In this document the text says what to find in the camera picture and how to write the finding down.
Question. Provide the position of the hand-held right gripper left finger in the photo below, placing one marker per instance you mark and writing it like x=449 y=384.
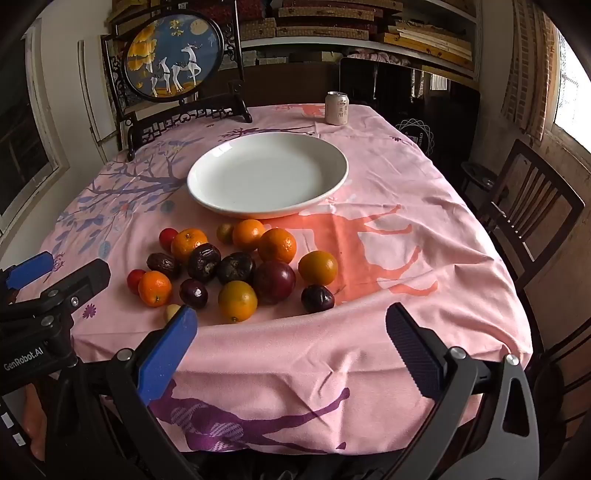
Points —
x=166 y=355

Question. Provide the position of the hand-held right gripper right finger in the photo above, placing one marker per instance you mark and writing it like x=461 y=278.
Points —
x=415 y=350

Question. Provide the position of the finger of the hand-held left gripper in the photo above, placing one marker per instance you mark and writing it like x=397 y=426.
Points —
x=87 y=279
x=30 y=271

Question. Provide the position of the red cherry tomato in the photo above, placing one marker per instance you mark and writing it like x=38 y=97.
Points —
x=134 y=280
x=168 y=237

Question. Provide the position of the orange tomato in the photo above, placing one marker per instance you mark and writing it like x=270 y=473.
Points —
x=154 y=288

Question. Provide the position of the dark red cherry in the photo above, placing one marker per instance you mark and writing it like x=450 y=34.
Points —
x=193 y=293
x=317 y=298
x=273 y=281

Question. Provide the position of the dark red date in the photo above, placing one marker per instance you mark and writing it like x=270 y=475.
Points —
x=163 y=264

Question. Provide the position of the yellow-orange citrus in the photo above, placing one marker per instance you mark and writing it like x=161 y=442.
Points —
x=317 y=266
x=237 y=301

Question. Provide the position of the dark round passion fruit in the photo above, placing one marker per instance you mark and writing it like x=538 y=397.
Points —
x=235 y=269

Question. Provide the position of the orange mandarin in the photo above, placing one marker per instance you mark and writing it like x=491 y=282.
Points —
x=276 y=245
x=248 y=234

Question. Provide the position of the white oval plate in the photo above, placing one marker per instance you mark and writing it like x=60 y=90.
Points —
x=268 y=175

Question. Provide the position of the person's left hand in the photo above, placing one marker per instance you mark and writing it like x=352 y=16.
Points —
x=34 y=420

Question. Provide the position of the pink printed tablecloth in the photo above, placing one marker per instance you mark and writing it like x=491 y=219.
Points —
x=369 y=332

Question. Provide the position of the large bumpy tangerine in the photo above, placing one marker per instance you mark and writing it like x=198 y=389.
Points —
x=189 y=243

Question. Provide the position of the small brown kiwi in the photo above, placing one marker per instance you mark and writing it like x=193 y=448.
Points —
x=225 y=232

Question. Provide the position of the white framed window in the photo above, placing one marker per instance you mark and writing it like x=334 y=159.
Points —
x=18 y=129

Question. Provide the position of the dark round stand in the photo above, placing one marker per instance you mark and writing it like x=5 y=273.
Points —
x=480 y=175

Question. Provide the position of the white leaning board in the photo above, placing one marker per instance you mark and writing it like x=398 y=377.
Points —
x=92 y=92

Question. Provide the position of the dark wooden chair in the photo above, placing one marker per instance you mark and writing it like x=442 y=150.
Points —
x=549 y=173

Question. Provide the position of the black ornate chair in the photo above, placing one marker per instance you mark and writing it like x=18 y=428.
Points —
x=166 y=55

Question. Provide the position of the white ceramic jar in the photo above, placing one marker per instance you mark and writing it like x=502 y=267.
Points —
x=337 y=108

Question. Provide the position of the black glossy cabinet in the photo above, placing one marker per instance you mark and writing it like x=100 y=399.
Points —
x=392 y=92

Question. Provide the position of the pink floral cloth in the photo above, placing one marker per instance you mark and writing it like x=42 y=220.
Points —
x=378 y=57

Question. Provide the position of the beige patterned curtain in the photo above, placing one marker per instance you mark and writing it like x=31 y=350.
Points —
x=526 y=69

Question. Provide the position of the bright window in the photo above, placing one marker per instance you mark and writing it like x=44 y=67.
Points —
x=575 y=92

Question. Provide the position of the stack of wooden frames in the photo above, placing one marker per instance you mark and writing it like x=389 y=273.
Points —
x=429 y=41

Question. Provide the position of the stack of woven boxes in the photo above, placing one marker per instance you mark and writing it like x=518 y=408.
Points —
x=323 y=21

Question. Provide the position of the white wall shelf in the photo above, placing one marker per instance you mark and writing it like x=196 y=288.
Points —
x=323 y=45

